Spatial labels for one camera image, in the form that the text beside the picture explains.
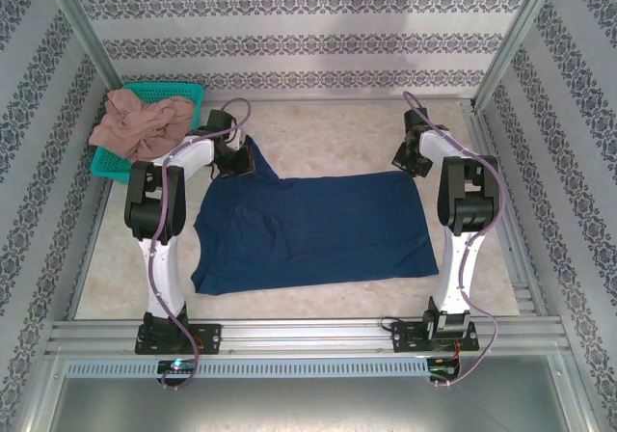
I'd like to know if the aluminium frame post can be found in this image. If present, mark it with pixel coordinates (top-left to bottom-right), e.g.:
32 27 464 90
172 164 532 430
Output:
23 354 68 432
40 0 124 103
469 0 570 113
553 354 599 432

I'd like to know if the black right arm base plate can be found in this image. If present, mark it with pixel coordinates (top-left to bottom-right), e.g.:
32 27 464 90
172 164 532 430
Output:
389 320 478 355

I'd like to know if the grey slotted cable duct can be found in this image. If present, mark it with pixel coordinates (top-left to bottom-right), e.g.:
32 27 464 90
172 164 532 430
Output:
65 357 430 379

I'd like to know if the small controller board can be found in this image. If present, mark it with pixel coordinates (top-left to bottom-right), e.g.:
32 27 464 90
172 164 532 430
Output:
157 359 199 374
427 357 462 378

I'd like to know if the navy blue t-shirt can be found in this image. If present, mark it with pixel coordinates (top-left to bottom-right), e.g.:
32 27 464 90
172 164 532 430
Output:
189 134 441 297

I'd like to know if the teal plastic basket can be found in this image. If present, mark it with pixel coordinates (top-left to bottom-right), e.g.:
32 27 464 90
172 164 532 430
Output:
90 82 205 185

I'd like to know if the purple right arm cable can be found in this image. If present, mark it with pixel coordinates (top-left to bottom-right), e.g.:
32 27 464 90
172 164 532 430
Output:
402 90 505 389

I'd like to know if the aluminium back rail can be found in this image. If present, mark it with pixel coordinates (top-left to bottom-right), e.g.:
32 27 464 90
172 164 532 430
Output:
201 94 476 108

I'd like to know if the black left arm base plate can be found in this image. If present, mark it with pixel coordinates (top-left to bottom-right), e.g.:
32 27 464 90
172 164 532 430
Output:
134 323 224 356

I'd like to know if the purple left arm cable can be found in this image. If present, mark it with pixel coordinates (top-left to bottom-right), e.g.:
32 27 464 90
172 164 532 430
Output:
148 96 253 392

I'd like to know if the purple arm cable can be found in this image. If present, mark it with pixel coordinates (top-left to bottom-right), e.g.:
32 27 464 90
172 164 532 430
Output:
148 96 253 392
402 90 505 389

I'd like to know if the aluminium side rail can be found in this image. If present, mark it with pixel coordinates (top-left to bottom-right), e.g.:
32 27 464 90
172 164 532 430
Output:
460 101 565 320
65 178 115 321

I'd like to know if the crumpled pink cloth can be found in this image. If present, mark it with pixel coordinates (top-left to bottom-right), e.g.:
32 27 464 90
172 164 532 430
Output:
88 88 197 163

